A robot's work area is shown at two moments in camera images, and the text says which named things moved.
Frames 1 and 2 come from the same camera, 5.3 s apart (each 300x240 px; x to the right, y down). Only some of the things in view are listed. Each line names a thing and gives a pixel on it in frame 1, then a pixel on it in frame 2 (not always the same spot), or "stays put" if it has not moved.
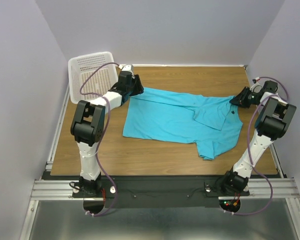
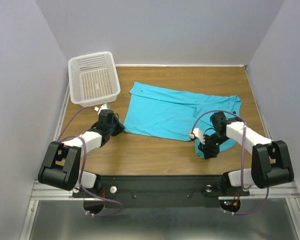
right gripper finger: (241, 98) to (209, 151)
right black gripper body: (244, 96) to (207, 149)
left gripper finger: (138, 88) to (117, 127)
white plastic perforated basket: (90, 75) stays put
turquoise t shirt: (211, 121) stays put
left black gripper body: (133, 83) to (117, 127)
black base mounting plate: (160, 191) stays put
